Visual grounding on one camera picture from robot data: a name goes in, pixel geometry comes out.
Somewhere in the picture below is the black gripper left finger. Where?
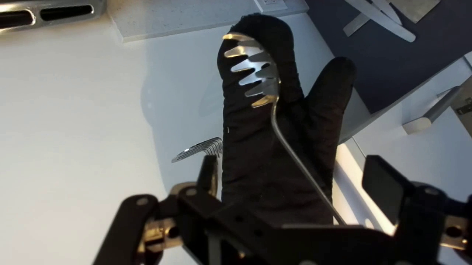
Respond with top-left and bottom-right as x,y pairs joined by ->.
196,153 -> 221,200

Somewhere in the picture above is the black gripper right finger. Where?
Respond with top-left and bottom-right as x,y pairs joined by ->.
362,154 -> 412,237

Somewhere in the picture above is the dark kitchen mitt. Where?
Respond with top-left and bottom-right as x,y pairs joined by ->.
216,13 -> 359,229

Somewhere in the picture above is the steel pasta fork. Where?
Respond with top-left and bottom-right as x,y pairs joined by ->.
220,31 -> 348,226

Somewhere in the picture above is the dark knife board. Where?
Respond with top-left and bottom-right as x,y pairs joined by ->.
304,0 -> 472,115

